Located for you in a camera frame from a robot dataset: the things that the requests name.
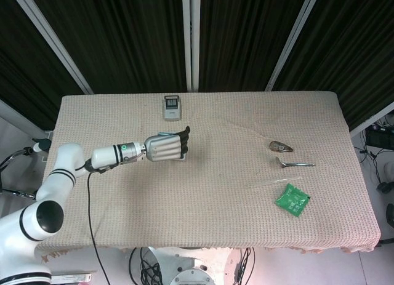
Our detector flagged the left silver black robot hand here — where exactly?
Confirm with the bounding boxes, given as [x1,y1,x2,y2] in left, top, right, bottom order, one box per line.
[143,125,191,162]

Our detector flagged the white digital timer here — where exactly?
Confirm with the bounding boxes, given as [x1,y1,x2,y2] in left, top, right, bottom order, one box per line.
[163,95,182,122]

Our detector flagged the beige waffle tablecloth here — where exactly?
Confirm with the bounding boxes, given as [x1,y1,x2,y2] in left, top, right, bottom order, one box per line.
[26,90,382,255]

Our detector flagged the clear plastic straw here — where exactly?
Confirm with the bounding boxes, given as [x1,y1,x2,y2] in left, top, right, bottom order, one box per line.
[247,176,303,189]

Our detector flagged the black curtain panel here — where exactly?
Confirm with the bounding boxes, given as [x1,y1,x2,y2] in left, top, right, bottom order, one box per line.
[273,0,394,129]
[0,0,87,130]
[27,0,188,94]
[199,0,308,92]

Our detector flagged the bent metal spoon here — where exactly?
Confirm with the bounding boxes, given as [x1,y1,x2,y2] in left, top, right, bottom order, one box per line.
[275,156,316,169]

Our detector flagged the metal cart with black grip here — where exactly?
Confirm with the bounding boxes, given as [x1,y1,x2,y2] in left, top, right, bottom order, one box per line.
[0,138,52,200]

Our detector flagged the green snack packet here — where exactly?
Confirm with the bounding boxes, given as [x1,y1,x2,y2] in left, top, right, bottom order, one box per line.
[273,183,310,217]

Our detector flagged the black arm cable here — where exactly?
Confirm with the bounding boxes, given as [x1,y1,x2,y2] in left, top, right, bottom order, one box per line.
[82,161,112,285]

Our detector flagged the white frame post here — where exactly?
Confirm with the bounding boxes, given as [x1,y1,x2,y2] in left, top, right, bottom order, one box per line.
[181,0,201,93]
[263,0,323,92]
[8,0,94,95]

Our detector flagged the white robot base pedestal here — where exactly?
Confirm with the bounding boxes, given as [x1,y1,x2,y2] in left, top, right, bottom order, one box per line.
[129,246,256,285]

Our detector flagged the black cable bundle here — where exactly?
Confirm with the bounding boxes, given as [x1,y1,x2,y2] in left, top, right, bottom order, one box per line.
[129,247,163,285]
[235,247,256,285]

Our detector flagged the white frame beam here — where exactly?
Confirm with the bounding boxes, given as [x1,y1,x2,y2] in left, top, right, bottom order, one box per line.
[0,98,54,137]
[349,100,394,138]

